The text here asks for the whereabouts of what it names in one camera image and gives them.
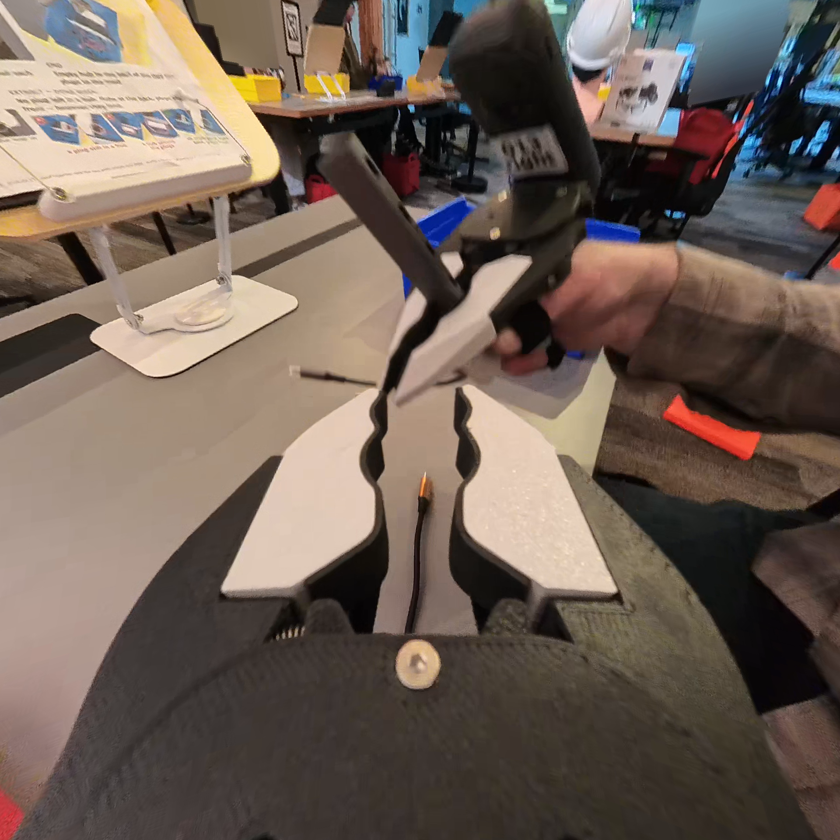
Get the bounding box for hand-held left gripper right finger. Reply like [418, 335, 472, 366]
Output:
[451, 388, 620, 631]

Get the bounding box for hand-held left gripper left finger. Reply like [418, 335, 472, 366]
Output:
[221, 390, 391, 628]

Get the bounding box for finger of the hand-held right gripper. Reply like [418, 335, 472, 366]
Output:
[394, 254, 536, 405]
[378, 269, 467, 395]

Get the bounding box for blue plastic bin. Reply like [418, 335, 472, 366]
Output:
[401, 197, 641, 296]

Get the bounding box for thin black cable orange plug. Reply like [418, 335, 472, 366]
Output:
[401, 473, 437, 634]

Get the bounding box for hub cable grey plug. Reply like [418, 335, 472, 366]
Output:
[289, 365, 384, 388]

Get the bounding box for dark USB hub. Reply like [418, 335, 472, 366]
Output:
[315, 129, 467, 316]

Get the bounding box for person's right forearm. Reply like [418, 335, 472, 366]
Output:
[624, 243, 840, 434]

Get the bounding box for person's right hand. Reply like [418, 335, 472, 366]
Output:
[493, 241, 683, 378]

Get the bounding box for white hard hat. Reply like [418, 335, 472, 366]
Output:
[567, 0, 634, 73]

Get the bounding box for person's dark trouser leg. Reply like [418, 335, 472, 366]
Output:
[598, 473, 840, 716]

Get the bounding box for wooden workbench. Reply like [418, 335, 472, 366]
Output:
[250, 86, 460, 211]

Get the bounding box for red bag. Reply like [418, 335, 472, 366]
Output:
[676, 108, 742, 185]

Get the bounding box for orange plastic object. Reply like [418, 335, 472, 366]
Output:
[663, 394, 762, 463]

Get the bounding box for white stand base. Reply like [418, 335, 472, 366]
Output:
[90, 276, 300, 379]

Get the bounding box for wooden display board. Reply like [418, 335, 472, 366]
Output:
[0, 0, 282, 240]

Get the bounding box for yellow plastic object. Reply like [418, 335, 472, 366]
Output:
[230, 75, 283, 103]

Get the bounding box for orange traffic cone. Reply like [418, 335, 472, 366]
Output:
[804, 182, 840, 235]

